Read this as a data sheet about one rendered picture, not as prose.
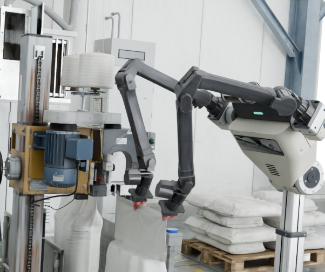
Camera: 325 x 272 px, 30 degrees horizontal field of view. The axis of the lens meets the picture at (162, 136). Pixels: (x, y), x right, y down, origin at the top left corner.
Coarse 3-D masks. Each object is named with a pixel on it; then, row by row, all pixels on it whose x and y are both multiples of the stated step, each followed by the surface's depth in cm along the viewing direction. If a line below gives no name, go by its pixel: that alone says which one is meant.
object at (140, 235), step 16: (128, 208) 285; (144, 208) 272; (128, 224) 285; (144, 224) 271; (160, 224) 259; (128, 240) 284; (144, 240) 271; (160, 240) 259; (112, 256) 281; (128, 256) 268; (144, 256) 265; (160, 256) 258
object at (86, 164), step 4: (80, 136) 278; (84, 136) 274; (88, 136) 271; (80, 160) 277; (84, 160) 273; (88, 160) 271; (80, 164) 271; (84, 164) 272; (88, 164) 272; (80, 168) 277; (84, 168) 273; (88, 168) 272
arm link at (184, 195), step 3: (174, 189) 242; (177, 189) 243; (174, 192) 242; (177, 192) 242; (180, 192) 243; (174, 195) 244; (177, 195) 243; (180, 195) 242; (183, 195) 243; (186, 195) 243; (174, 198) 244; (177, 198) 243; (180, 198) 243; (183, 198) 243; (174, 201) 245; (177, 201) 244; (180, 201) 244; (183, 201) 246
